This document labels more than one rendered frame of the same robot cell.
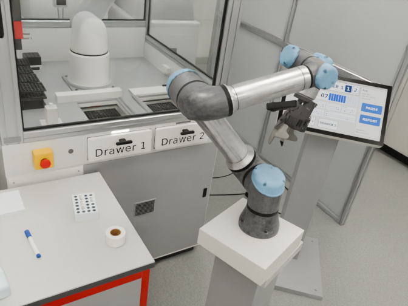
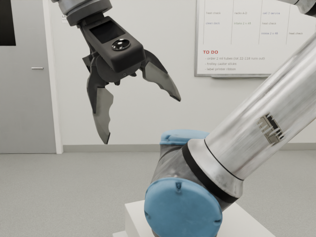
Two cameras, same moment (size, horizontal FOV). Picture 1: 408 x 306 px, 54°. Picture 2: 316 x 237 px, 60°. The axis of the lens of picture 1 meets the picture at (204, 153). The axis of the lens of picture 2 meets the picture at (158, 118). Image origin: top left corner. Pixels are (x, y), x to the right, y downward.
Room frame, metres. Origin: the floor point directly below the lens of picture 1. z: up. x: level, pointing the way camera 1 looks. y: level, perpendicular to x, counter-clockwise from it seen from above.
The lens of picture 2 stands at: (1.66, 0.02, 1.22)
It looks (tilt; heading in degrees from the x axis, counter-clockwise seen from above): 13 degrees down; 214
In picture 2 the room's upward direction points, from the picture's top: straight up
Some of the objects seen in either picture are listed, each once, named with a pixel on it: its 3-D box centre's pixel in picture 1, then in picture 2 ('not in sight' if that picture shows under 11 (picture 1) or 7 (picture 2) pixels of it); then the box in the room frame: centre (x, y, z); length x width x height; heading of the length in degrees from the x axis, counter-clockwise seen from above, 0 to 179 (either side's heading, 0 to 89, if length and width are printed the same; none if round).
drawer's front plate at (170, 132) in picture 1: (183, 135); not in sight; (1.71, 0.11, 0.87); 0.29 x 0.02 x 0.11; 126
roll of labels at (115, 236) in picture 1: (115, 236); not in sight; (1.05, 0.26, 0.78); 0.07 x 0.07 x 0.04
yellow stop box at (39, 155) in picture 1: (43, 158); not in sight; (1.32, 0.63, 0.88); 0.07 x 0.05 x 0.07; 126
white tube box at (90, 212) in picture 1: (84, 206); not in sight; (1.19, 0.42, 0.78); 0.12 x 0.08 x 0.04; 25
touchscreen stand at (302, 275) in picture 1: (303, 195); not in sight; (1.89, -0.60, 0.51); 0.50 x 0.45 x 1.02; 174
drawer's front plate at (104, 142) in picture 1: (120, 144); not in sight; (1.52, 0.37, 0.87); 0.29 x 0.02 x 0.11; 126
